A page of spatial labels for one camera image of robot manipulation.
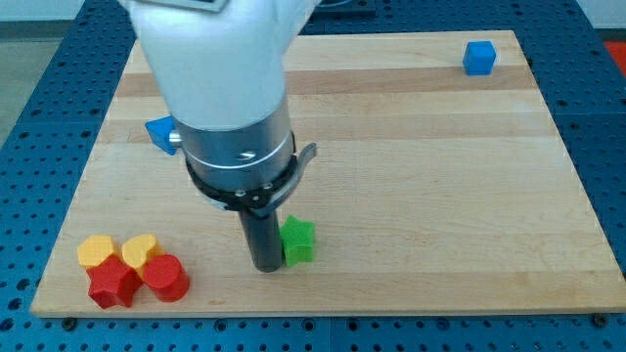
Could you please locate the blue cube block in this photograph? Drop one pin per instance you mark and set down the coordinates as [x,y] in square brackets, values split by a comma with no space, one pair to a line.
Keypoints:
[479,58]

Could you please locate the yellow heart block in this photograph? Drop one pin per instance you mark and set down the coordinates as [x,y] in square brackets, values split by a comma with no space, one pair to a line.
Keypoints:
[139,251]

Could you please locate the blue triangular block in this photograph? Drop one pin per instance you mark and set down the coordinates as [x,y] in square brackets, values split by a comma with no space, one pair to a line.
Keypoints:
[159,131]

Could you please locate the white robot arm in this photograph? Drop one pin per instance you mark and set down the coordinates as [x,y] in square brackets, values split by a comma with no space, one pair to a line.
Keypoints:
[219,66]

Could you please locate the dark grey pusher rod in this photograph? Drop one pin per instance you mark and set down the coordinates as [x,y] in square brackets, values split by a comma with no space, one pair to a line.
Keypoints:
[263,239]

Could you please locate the wooden board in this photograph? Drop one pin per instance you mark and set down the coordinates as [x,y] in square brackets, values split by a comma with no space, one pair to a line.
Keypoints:
[433,192]

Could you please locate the red star block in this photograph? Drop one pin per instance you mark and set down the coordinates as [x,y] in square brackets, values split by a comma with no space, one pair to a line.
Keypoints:
[113,283]

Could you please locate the yellow hexagon block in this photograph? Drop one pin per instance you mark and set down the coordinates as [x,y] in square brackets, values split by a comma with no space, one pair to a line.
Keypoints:
[93,251]

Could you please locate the red cylinder block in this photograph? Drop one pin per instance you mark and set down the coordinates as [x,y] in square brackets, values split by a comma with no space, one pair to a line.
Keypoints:
[166,278]

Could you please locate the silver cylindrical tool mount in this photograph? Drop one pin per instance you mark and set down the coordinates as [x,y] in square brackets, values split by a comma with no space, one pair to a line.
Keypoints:
[254,167]

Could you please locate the green star block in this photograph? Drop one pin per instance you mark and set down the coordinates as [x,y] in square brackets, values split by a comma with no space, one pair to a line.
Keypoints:
[298,238]

